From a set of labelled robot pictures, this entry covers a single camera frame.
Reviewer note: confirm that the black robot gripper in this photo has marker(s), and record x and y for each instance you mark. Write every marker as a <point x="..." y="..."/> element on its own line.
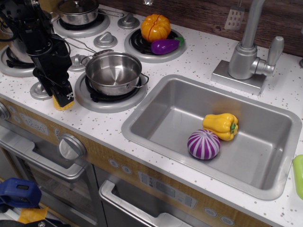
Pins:
<point x="51" y="57"/>

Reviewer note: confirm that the yellow toy corn cob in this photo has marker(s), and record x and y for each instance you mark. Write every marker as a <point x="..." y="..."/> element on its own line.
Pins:
<point x="59" y="108"/>

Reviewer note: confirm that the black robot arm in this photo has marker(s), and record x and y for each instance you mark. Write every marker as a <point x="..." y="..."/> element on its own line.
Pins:
<point x="26" y="20"/>

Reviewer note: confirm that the front grey stove knob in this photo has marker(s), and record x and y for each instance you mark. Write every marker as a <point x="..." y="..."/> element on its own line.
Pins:
<point x="38" y="92"/>

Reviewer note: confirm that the grey stove knob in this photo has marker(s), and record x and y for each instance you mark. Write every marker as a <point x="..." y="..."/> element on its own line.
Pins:
<point x="79" y="63"/>
<point x="105" y="41"/>
<point x="128" y="22"/>
<point x="38" y="92"/>

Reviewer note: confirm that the middle left grey stove knob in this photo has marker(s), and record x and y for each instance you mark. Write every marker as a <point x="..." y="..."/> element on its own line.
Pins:
<point x="79" y="63"/>

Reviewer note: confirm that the front right stove burner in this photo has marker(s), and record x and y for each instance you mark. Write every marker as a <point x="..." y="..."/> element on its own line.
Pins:
<point x="101" y="103"/>

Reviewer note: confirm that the stove burner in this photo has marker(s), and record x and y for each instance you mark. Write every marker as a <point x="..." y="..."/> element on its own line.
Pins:
<point x="94" y="28"/>
<point x="135" y="45"/>
<point x="101" y="103"/>
<point x="13" y="72"/>

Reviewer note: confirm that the front left stove burner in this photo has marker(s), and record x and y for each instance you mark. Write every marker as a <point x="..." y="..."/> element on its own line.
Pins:
<point x="13" y="72"/>

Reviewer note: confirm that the back left stove burner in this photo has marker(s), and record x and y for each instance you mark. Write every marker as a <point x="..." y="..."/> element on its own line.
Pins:
<point x="94" y="28"/>

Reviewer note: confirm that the back right stove burner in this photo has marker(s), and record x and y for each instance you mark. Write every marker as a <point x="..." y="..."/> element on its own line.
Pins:
<point x="135" y="45"/>

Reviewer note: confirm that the back grey stove knob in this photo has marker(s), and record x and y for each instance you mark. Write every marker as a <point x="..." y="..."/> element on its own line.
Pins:
<point x="128" y="22"/>

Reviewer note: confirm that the round silver oven dial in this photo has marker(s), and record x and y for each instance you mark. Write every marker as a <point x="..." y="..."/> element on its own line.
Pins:
<point x="70" y="147"/>

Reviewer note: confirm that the tall steel pot with lid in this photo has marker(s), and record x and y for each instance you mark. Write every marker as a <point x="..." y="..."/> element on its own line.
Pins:
<point x="16" y="51"/>

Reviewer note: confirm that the small steel pot glass lid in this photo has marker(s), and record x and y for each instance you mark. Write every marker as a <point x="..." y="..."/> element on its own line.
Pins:
<point x="81" y="12"/>

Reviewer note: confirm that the purple toy eggplant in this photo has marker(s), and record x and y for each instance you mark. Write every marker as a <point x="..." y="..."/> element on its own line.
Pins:
<point x="164" y="46"/>

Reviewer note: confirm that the blue clamp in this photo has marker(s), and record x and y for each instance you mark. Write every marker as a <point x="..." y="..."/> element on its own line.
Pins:
<point x="19" y="193"/>

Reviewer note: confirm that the orange toy pumpkin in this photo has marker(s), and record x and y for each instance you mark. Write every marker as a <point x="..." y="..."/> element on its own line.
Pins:
<point x="155" y="27"/>

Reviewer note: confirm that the yellow cloth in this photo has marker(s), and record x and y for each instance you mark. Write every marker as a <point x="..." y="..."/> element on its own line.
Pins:
<point x="29" y="215"/>

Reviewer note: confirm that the purple striped toy onion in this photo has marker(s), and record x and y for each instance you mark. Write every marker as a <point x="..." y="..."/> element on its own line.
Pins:
<point x="203" y="144"/>

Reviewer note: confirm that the yellow toy bell pepper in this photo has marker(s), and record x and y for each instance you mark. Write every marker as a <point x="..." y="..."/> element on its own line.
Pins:
<point x="224" y="126"/>

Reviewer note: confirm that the silver toy faucet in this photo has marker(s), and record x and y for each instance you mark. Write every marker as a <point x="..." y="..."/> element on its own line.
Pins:
<point x="246" y="71"/>

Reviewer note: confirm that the hanging silver spatula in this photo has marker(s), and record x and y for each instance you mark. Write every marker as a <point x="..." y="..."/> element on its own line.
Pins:
<point x="235" y="17"/>

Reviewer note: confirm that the grey metal sink basin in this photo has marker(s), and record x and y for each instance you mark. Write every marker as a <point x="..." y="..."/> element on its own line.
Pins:
<point x="241" y="142"/>

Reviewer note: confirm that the green object at edge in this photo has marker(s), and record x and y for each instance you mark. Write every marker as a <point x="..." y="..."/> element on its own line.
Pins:
<point x="298" y="175"/>

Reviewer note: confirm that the steel pan with handles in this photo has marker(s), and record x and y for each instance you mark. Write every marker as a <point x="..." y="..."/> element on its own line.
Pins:
<point x="114" y="73"/>

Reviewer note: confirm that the wire utensil handle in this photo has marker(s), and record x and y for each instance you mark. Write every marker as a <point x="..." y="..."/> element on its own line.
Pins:
<point x="79" y="46"/>

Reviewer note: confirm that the silver oven door handle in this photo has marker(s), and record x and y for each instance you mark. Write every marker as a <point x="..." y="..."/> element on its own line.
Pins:
<point x="24" y="149"/>

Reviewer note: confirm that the silver dishwasher door handle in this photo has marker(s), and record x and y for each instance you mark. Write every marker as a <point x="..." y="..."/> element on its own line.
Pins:
<point x="147" y="220"/>

